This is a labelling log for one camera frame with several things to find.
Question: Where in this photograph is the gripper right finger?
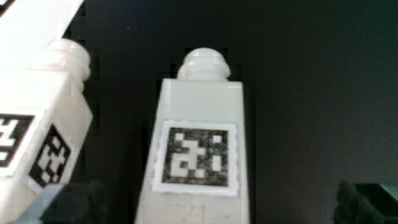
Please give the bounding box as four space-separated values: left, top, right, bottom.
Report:
337 182 398 224

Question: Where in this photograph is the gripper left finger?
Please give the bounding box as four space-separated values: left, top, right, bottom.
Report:
16 181 106 224

